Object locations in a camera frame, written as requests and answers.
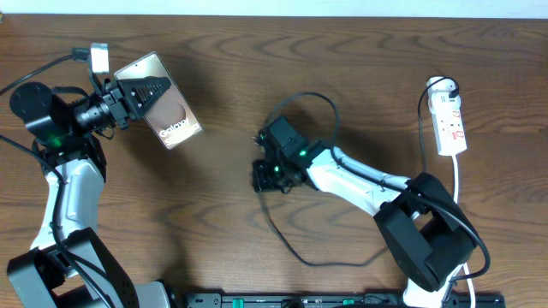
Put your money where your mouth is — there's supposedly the white power strip cord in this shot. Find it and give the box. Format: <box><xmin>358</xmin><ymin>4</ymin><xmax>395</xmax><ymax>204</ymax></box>
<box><xmin>450</xmin><ymin>154</ymin><xmax>477</xmax><ymax>308</ymax></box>

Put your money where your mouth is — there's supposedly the black charger cable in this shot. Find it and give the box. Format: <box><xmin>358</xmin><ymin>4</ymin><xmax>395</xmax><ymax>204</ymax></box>
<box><xmin>256</xmin><ymin>75</ymin><xmax>461</xmax><ymax>268</ymax></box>

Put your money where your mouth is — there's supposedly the left camera cable black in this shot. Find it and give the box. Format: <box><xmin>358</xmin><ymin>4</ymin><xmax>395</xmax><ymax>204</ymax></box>
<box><xmin>0</xmin><ymin>47</ymin><xmax>116</xmax><ymax>308</ymax></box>

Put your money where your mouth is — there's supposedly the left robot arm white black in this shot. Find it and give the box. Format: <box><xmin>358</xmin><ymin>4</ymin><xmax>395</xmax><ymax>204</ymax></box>
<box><xmin>7</xmin><ymin>77</ymin><xmax>184</xmax><ymax>307</ymax></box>

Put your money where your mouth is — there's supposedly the white power strip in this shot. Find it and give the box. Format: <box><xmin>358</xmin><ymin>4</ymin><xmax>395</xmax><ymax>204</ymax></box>
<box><xmin>426</xmin><ymin>76</ymin><xmax>468</xmax><ymax>157</ymax></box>

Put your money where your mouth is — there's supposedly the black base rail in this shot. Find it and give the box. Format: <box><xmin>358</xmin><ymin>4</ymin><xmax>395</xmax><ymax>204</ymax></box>
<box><xmin>183</xmin><ymin>291</ymin><xmax>506</xmax><ymax>308</ymax></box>

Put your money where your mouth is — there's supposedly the Galaxy smartphone with bronze screen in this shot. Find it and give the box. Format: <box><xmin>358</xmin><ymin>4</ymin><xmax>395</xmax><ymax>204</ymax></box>
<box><xmin>114</xmin><ymin>51</ymin><xmax>203</xmax><ymax>150</ymax></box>

